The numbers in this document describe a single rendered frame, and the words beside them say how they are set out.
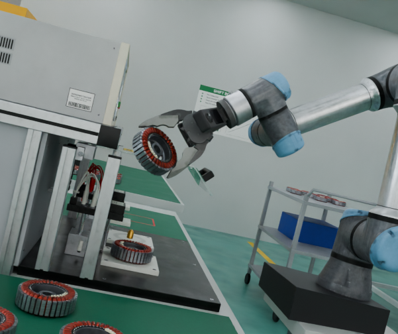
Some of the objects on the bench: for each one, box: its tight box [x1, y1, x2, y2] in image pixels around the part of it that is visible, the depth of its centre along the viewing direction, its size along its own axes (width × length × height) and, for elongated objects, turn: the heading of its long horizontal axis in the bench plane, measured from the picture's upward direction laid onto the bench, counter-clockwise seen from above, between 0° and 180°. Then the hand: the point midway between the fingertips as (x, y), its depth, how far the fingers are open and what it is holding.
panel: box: [13, 133, 75, 266], centre depth 140 cm, size 1×66×30 cm, turn 110°
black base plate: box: [17, 215, 221, 312], centre depth 144 cm, size 47×64×2 cm
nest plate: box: [107, 229, 154, 251], centre depth 156 cm, size 15×15×1 cm
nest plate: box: [101, 247, 159, 276], centre depth 132 cm, size 15×15×1 cm
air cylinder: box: [64, 227, 90, 257], centre depth 130 cm, size 5×8×6 cm
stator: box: [110, 239, 154, 264], centre depth 132 cm, size 11×11×4 cm
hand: (153, 151), depth 111 cm, fingers closed on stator, 13 cm apart
